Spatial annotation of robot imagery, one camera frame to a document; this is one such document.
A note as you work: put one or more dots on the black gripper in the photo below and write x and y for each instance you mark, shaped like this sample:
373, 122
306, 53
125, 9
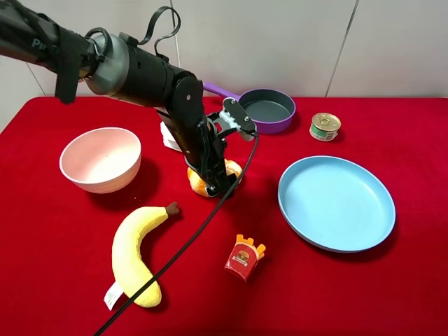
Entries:
183, 115

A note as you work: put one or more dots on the orange toy bread bun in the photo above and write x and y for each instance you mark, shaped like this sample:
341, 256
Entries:
200, 187

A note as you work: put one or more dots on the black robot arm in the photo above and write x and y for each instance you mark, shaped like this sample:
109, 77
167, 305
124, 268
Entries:
117, 66

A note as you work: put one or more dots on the white round lidded container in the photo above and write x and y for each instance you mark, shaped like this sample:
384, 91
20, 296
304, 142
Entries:
168, 139

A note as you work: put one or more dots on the red toy fries box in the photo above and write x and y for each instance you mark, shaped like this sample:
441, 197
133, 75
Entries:
244, 257

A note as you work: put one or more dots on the purple toy frying pan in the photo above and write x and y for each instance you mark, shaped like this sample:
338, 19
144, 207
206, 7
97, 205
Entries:
271, 110

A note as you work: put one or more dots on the blue oval plate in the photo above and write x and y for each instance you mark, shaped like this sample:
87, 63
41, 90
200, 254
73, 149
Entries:
335, 204

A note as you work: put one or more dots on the small gold-lid tin can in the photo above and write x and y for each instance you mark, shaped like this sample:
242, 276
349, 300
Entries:
324, 126

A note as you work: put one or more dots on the pink ribbed bowl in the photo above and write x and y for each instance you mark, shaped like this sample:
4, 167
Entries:
102, 160

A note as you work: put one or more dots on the yellow plush banana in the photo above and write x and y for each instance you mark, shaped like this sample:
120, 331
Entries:
129, 270

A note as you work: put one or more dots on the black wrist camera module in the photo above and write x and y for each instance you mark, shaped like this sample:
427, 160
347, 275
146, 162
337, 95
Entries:
233, 118

